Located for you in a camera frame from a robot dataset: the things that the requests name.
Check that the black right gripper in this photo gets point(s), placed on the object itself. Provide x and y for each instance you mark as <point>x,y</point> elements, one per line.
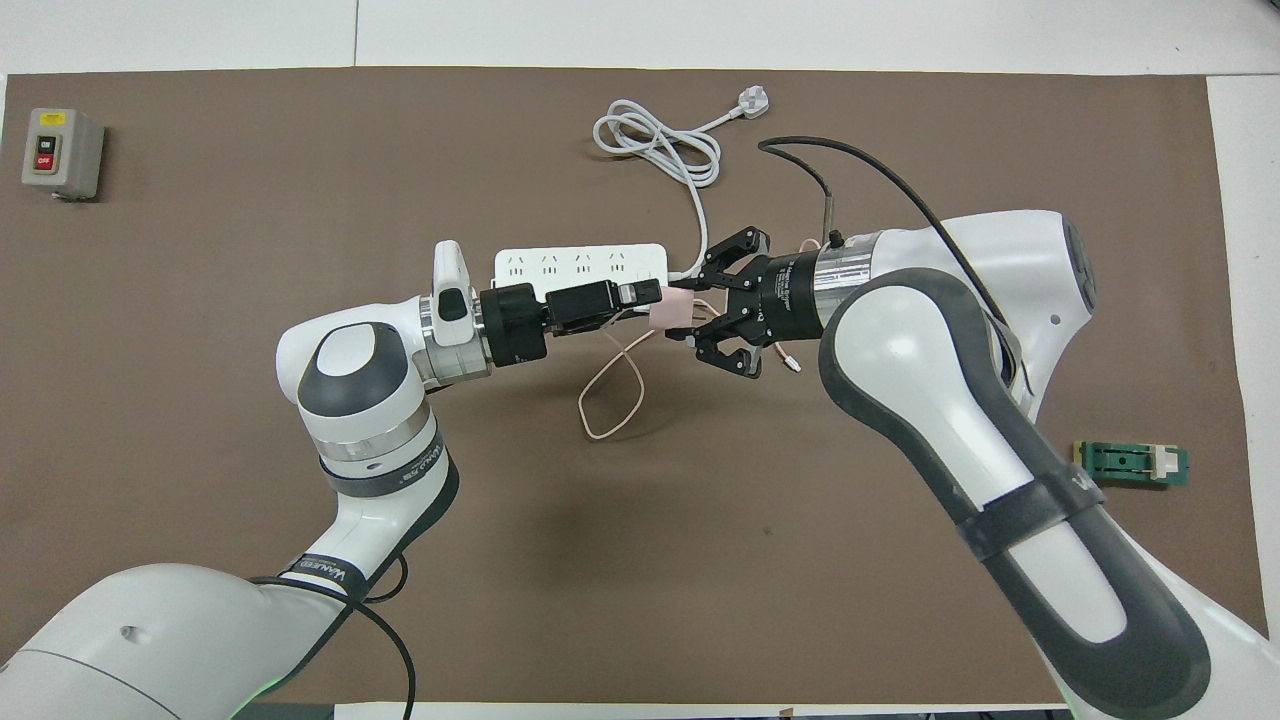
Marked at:
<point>790,295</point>

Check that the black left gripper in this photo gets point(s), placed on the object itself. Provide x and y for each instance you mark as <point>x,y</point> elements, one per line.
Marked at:
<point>515,325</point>

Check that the pink charger adapter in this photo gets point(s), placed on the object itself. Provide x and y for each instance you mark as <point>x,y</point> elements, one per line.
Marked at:
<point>668,312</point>

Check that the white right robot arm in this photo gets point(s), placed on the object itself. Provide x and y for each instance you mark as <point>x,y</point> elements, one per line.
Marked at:
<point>960,400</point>

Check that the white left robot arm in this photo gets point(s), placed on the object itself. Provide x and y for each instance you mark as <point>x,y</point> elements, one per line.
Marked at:
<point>360,390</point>

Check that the brown table mat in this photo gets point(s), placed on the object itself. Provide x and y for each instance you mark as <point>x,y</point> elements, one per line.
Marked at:
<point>150,400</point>

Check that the green knife switch block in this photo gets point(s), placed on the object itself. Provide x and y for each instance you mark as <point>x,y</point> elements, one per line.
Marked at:
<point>1125,463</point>

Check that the grey on-off switch box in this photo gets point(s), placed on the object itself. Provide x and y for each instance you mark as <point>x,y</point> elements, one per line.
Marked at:
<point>65,150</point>

